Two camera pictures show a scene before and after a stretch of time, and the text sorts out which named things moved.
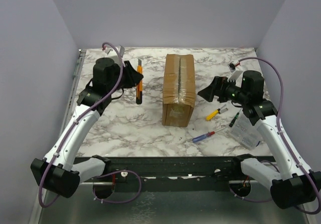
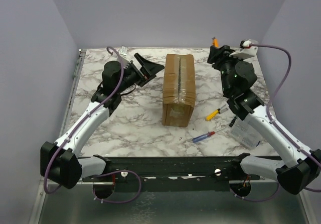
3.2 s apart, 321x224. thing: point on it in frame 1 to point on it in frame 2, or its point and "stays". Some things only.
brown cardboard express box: (179, 90) stays
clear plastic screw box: (245, 132) stays
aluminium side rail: (74, 86) stays
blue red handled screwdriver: (205, 135) stays
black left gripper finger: (131, 77) to (151, 68)
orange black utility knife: (139, 92) to (215, 42)
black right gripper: (218, 88) to (219, 56)
